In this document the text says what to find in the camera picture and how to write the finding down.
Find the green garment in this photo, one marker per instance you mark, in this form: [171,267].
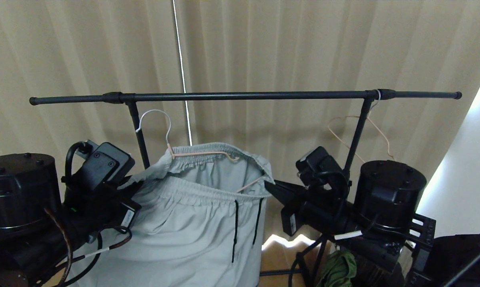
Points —
[337,271]

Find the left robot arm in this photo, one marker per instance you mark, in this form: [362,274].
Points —
[20,191]

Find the beige curtain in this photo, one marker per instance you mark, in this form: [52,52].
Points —
[284,48]

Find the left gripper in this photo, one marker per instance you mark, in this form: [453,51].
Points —
[100,215]

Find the black clothes rack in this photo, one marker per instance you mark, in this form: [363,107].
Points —
[244,96]

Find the pink clothes hanger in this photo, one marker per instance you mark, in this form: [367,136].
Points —
[200,154]
[384,136]

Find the pale grey shorts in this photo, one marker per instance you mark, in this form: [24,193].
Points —
[184,231]

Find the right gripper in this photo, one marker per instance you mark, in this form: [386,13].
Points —
[311,215]

